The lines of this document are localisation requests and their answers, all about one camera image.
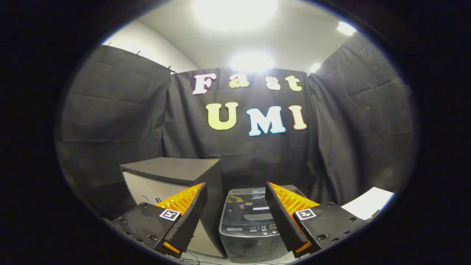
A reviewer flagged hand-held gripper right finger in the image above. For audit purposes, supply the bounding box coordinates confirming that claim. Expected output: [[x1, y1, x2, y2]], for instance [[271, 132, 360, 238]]
[[265, 181, 368, 259]]

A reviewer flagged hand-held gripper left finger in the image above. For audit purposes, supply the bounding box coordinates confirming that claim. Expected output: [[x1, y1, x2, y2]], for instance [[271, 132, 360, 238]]
[[109, 182, 208, 258]]

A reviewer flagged white board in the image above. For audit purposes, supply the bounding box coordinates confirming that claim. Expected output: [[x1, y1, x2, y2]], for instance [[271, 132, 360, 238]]
[[340, 187, 395, 221]]

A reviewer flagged grey washing machine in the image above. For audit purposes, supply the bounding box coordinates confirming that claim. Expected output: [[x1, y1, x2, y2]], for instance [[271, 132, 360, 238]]
[[219, 185, 309, 264]]

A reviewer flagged black backdrop cloth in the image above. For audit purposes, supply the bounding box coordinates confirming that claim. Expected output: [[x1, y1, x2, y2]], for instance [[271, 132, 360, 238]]
[[55, 35, 416, 221]]

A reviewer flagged dark grey cabinet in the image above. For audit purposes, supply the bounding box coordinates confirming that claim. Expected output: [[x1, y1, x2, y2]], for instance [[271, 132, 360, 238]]
[[120, 157, 227, 259]]

